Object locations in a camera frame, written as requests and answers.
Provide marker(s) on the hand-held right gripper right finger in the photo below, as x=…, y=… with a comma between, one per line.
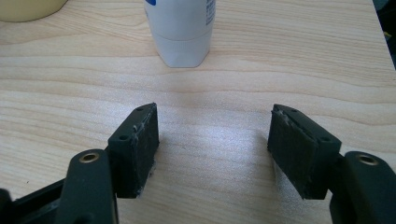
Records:
x=299, y=149

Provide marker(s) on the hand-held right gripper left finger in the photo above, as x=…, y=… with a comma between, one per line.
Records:
x=132, y=155

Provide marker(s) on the white plastic bottle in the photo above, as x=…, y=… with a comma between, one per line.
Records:
x=182, y=31

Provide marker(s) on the cream round container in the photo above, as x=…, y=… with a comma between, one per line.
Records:
x=29, y=9

